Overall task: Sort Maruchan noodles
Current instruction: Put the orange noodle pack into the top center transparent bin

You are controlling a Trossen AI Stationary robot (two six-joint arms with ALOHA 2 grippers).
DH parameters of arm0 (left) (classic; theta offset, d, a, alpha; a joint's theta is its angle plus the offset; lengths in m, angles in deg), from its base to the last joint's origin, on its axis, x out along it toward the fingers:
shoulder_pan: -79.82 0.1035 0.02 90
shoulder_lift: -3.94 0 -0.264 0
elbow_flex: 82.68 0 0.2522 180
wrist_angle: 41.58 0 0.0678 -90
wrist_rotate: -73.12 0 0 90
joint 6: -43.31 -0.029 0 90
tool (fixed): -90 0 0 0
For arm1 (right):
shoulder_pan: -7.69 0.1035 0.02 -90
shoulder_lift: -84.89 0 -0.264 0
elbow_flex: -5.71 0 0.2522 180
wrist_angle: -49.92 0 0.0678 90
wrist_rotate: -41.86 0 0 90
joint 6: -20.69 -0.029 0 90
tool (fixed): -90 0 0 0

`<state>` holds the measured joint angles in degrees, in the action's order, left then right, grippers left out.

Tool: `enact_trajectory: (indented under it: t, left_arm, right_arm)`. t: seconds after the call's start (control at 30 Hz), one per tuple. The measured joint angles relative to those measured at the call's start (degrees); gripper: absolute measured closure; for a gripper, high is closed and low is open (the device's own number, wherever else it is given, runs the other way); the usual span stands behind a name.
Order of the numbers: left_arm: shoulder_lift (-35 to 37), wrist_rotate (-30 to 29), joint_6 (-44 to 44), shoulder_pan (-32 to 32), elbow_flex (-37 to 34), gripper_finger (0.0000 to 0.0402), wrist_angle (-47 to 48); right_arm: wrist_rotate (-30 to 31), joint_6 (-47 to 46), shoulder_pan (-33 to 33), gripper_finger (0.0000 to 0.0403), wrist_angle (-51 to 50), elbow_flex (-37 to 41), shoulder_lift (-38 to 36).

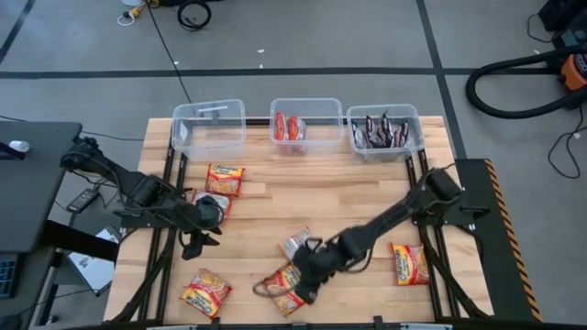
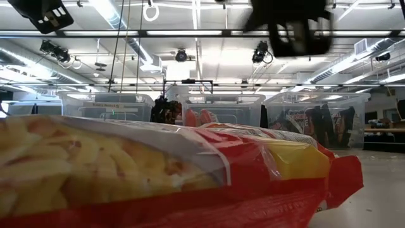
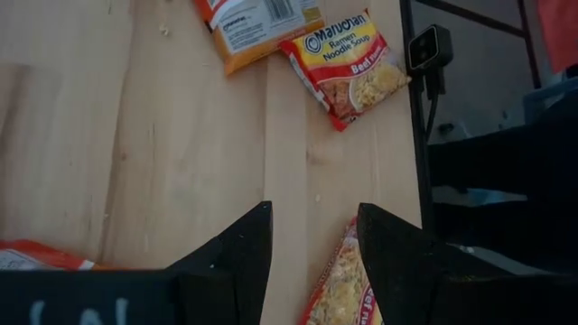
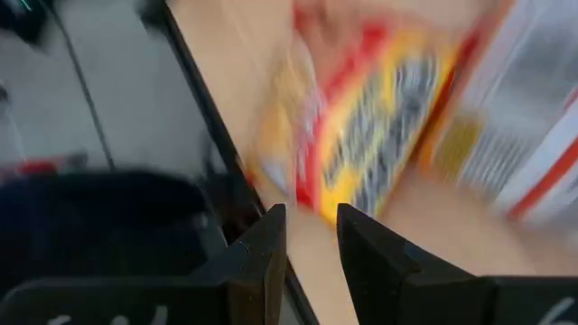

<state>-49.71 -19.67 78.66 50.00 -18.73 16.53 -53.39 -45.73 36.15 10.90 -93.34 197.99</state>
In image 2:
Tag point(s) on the dark background monitor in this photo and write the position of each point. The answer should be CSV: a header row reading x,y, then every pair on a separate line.
x,y
401,109

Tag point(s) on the black dome ceiling fixture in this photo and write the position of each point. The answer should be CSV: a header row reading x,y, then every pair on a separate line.
x,y
383,57

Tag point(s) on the silver ceiling air duct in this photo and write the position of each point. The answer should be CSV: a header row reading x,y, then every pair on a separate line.
x,y
107,14

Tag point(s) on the clear plastic bin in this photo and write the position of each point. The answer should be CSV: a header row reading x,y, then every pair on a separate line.
x,y
360,126
228,107

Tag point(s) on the clear bin with paper label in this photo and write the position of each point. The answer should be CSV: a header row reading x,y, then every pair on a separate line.
x,y
107,107

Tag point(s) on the white ceiling air vent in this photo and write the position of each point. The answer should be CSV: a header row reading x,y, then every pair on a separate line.
x,y
360,46

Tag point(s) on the large red yellow noodle packet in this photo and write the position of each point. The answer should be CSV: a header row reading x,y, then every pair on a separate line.
x,y
126,164

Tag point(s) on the background shelf with goods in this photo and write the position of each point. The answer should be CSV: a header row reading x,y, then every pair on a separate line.
x,y
166,111

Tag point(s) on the black spicy beef noodle packet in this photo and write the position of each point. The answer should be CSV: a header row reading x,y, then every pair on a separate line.
x,y
319,126

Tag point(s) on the black overhead frame beam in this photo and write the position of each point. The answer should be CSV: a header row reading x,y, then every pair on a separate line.
x,y
226,33

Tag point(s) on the wooden background table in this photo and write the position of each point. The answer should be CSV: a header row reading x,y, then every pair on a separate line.
x,y
384,130

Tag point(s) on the round black ceiling camera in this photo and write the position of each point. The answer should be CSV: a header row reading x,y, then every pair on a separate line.
x,y
181,55

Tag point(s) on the grey fabric partition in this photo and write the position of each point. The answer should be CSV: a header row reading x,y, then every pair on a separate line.
x,y
47,109

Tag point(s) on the black fire noodle packet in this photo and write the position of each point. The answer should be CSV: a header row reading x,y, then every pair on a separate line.
x,y
299,118
278,126
345,126

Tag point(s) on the long black ceiling camera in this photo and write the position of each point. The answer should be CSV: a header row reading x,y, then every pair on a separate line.
x,y
55,50

